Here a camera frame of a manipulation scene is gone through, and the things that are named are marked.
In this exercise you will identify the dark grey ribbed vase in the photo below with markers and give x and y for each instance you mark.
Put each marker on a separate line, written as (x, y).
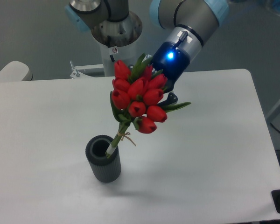
(105, 169)

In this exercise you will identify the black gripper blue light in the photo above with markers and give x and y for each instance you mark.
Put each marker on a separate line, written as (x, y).
(173, 62)

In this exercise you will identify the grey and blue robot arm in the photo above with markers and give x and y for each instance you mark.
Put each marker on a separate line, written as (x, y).
(192, 22)

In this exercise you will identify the white chair armrest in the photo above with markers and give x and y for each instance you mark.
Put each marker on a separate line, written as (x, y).
(15, 71)

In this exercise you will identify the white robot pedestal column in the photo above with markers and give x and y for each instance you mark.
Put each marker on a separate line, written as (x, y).
(117, 41)

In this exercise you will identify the white metal base frame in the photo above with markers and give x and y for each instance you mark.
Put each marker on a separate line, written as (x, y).
(86, 71)

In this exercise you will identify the red tulip bouquet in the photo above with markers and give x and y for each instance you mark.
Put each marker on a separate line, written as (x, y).
(135, 99)

